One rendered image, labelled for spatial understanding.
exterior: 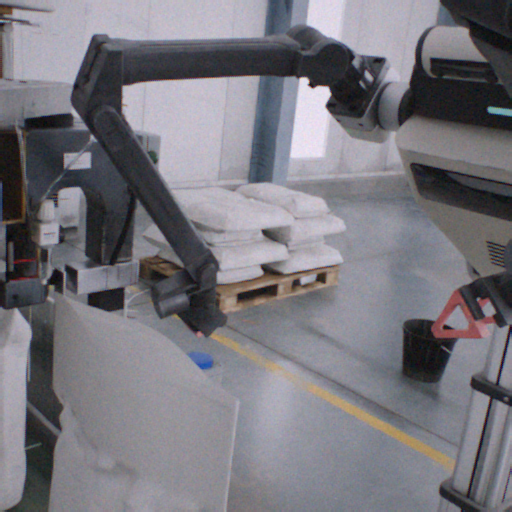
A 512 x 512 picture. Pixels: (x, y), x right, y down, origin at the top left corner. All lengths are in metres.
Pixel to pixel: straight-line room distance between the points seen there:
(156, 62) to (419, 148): 0.45
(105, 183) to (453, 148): 0.65
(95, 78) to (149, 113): 5.34
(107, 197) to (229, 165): 5.76
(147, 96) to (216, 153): 1.05
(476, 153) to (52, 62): 4.27
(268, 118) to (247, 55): 6.12
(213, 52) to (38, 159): 0.39
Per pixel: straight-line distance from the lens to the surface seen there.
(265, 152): 7.23
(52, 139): 1.26
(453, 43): 0.98
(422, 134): 1.17
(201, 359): 1.48
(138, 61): 1.02
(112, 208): 1.35
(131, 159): 1.08
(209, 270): 1.24
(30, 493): 1.88
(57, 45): 5.13
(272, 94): 7.18
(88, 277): 1.36
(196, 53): 1.05
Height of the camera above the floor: 1.49
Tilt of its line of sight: 17 degrees down
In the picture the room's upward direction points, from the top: 6 degrees clockwise
